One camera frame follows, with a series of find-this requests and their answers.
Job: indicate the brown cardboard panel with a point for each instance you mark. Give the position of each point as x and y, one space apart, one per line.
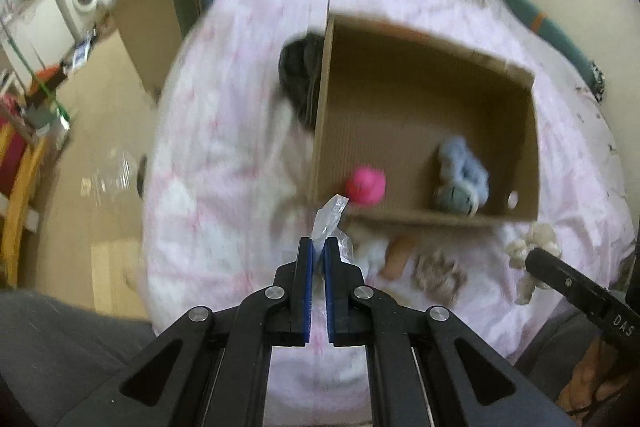
147 37

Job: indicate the brown plush toy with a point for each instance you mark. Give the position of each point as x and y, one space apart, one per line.
398 257

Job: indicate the yellow wooden chair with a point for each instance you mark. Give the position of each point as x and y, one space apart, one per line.
22 202

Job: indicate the person's right hand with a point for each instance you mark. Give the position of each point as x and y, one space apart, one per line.
597 382

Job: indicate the black cloth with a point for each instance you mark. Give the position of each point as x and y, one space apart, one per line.
300 72

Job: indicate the person's left leg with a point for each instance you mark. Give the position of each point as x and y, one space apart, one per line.
65 357

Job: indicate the blue grey plush toy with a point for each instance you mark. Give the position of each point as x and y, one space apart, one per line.
462 177

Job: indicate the person's right leg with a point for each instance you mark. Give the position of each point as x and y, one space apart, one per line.
550 347

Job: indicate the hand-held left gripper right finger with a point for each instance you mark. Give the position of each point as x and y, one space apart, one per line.
328 292

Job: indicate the cream plush toy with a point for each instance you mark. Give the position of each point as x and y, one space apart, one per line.
537 239

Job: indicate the teal bolster pillow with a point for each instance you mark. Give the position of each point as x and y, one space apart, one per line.
555 32

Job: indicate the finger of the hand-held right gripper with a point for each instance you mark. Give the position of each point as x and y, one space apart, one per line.
560 277

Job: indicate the white plush toy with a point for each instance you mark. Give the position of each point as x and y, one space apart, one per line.
370 254

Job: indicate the clear plastic bag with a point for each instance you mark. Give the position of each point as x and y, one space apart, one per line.
330 214

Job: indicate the brown cardboard box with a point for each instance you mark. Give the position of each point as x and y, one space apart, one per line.
400 107

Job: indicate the white cabinet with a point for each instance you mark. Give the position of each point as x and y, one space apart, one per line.
35 27

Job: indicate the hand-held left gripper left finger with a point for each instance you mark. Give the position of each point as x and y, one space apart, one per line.
307 287

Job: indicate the grey beige plush toy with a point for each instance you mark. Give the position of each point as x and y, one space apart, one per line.
440 277

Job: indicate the red cushion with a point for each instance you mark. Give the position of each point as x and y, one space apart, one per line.
10 157

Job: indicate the pink bed blanket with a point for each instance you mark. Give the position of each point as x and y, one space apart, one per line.
225 107

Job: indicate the person's leg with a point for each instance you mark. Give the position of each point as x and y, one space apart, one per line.
550 347
65 357

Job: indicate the clear plastic wrap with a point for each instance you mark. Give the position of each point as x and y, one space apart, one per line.
112 174

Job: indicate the pink plush ball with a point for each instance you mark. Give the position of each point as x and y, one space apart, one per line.
367 186

